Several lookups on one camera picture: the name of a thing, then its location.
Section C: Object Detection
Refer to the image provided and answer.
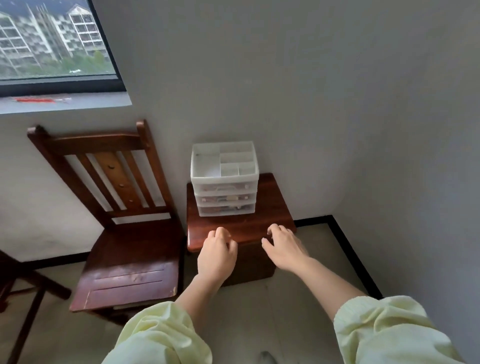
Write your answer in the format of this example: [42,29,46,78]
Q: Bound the person's right hand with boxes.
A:
[261,223,310,275]

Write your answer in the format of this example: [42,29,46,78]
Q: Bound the person's left hand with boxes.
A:
[196,227,239,286]

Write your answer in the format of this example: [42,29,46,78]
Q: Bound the white plastic drawer organizer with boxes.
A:
[189,141,261,219]

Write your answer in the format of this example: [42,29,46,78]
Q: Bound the person's right forearm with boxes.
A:
[296,256,466,364]

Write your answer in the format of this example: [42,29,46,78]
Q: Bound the person's left forearm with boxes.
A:
[101,273,230,364]

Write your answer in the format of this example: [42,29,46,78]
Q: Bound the brown wooden cabinet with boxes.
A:
[186,172,297,286]

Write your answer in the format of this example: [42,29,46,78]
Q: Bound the wooden slat-back chair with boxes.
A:
[27,120,185,324]

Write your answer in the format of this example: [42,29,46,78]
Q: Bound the dark wooden chair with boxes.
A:
[0,249,72,364]

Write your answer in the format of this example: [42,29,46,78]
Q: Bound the red pen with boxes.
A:
[13,96,72,104]

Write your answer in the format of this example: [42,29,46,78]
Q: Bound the window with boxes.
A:
[0,0,132,114]

